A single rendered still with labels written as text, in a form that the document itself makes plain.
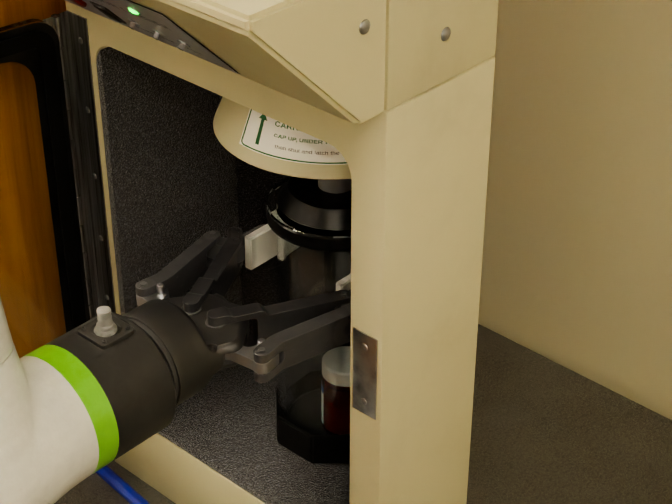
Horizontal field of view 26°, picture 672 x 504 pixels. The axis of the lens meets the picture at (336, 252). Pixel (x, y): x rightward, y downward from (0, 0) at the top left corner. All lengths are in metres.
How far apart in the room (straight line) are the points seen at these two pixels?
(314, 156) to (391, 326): 0.13
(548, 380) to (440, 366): 0.40
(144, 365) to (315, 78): 0.25
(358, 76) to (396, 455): 0.33
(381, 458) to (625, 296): 0.44
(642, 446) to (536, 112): 0.33
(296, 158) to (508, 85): 0.44
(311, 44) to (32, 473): 0.32
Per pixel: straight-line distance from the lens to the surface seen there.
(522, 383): 1.45
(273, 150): 1.03
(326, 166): 1.02
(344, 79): 0.86
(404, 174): 0.94
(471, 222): 1.03
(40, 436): 0.94
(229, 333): 1.05
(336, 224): 1.09
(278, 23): 0.80
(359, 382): 1.03
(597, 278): 1.44
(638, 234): 1.39
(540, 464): 1.36
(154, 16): 0.90
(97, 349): 0.98
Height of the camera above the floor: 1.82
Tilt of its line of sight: 33 degrees down
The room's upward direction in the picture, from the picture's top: straight up
